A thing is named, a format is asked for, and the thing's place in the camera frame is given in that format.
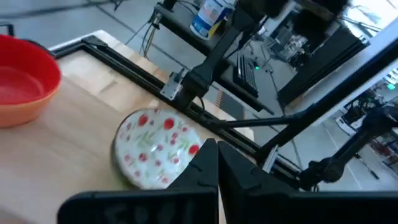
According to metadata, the white blue labelled container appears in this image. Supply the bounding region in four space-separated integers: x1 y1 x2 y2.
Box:
189 0 238 41

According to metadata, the silver aluminium bracket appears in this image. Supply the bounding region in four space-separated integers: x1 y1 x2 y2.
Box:
262 144 280 174

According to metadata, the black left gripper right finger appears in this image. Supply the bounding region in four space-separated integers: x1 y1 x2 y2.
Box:
218 141 398 224

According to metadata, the black aluminium rig frame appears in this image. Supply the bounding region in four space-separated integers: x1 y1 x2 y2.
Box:
49 0 398 191

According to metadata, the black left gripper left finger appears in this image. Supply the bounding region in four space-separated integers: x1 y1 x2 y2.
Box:
57 139 219 224

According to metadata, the black keyboard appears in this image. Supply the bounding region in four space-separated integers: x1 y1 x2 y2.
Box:
236 54 260 99

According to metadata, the grey metal mounting plate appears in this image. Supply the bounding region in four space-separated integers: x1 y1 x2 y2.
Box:
160 70 187 101

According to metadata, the black equipment case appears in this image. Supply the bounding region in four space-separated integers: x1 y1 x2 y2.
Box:
276 24 368 108

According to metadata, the white bowl with red fruits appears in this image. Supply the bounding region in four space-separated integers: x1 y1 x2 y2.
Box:
111 108 205 190

